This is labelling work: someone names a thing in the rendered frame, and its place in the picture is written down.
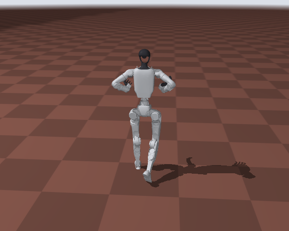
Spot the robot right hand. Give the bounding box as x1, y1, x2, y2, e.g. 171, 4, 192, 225
161, 76, 172, 87

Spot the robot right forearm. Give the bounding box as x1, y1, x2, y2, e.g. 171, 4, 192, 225
158, 84, 173, 93

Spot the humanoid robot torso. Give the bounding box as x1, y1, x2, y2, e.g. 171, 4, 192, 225
133, 66, 155, 117

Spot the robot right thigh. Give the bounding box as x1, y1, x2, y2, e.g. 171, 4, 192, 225
149, 109, 161, 149

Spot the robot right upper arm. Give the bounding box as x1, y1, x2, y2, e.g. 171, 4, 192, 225
154, 69, 176, 89

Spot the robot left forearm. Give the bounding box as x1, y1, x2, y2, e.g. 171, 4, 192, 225
118, 83, 131, 92

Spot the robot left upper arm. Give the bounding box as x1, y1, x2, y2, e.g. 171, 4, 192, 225
112, 69, 135, 89

